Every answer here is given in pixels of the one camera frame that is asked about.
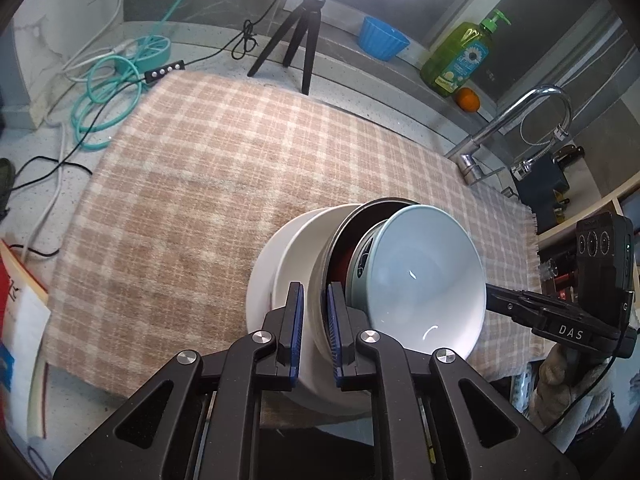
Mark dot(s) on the beige checked cloth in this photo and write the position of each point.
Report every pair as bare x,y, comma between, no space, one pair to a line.
200,185

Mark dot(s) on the dark knife block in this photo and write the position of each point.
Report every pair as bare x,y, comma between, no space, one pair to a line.
540,185

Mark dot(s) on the round teal power strip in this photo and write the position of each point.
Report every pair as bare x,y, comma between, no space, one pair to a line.
155,52

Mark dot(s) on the chrome kitchen faucet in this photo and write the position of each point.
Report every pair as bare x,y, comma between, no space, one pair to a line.
500,122

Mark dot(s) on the white plate with leaf print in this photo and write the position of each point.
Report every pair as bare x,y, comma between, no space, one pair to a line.
314,310

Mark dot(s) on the person's right hand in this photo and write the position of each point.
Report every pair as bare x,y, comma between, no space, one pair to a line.
555,380

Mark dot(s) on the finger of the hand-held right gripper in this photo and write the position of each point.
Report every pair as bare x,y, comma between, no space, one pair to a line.
510,305

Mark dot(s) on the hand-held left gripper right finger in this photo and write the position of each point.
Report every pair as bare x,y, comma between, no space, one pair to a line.
334,335

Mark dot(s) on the orange fruit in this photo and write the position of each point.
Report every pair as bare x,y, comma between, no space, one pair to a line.
468,100

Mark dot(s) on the green dish soap bottle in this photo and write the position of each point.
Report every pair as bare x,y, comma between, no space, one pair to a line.
452,60

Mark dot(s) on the plain white bowl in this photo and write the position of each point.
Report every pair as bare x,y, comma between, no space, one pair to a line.
425,280

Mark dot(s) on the wooden shelf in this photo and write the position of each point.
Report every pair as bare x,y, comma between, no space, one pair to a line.
600,205

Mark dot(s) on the blue ribbed plastic bowl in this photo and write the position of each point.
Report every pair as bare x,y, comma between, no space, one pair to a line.
380,40

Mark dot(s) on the large steel bowl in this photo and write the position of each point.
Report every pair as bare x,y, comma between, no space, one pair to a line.
360,215

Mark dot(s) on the dark green cloth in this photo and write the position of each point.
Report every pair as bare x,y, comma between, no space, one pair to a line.
5,185

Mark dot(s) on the black mini tripod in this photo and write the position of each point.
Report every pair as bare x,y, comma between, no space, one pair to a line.
320,0

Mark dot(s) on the red and white booklet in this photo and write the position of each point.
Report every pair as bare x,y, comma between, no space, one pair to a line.
20,320

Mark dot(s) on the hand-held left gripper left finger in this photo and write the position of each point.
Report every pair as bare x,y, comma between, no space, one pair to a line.
297,330

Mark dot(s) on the large pink floral plate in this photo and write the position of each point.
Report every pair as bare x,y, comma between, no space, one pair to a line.
270,280

